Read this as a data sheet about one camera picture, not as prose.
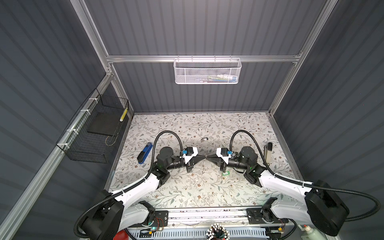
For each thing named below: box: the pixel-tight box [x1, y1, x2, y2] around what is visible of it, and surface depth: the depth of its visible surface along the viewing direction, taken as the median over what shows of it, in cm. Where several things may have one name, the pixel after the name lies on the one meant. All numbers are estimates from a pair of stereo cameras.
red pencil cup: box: [113, 229, 129, 240], surface depth 71 cm
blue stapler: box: [137, 142, 153, 165], surface depth 98 cm
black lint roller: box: [264, 142, 273, 165], surface depth 96 cm
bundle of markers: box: [206, 223, 230, 240], surface depth 57 cm
